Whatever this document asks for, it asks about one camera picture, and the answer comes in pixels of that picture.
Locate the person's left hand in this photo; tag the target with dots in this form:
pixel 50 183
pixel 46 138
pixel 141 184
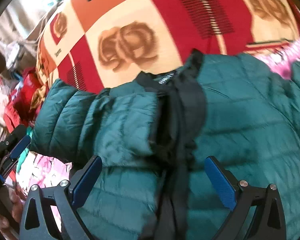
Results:
pixel 16 205

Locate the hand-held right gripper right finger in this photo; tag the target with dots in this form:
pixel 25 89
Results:
pixel 220 182

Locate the pink penguin printed quilt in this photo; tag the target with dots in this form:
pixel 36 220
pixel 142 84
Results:
pixel 47 170

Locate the red orange rose printed blanket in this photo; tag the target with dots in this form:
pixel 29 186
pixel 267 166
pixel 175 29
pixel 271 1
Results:
pixel 165 17

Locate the beige curtain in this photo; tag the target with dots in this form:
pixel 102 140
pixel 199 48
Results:
pixel 17 17

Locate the red cloth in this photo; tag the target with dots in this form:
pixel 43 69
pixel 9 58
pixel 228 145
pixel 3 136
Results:
pixel 27 90

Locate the dark green puffer jacket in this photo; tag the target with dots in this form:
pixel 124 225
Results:
pixel 240 117

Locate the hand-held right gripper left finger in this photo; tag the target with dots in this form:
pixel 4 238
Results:
pixel 87 180

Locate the teal green cloth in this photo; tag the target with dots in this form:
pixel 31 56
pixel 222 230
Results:
pixel 22 158

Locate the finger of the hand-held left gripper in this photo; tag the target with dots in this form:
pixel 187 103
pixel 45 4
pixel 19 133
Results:
pixel 3 167
pixel 20 145

